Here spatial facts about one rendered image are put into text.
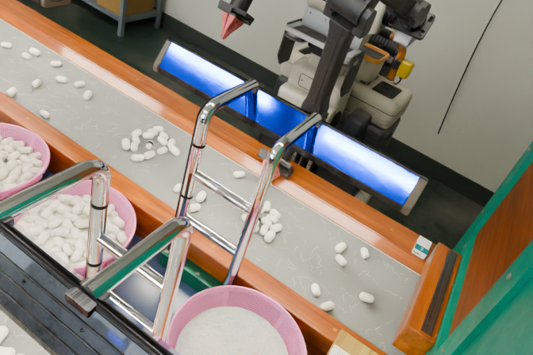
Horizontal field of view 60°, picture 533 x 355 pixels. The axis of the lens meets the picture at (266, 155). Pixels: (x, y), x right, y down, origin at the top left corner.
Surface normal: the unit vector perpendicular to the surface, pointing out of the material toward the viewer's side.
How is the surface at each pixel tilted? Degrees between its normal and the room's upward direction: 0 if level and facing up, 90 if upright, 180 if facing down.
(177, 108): 0
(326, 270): 0
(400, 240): 0
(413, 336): 90
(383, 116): 90
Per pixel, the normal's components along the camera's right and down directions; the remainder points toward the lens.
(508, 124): -0.53, 0.37
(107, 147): 0.26, -0.78
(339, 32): -0.68, 0.52
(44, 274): -0.28, -0.09
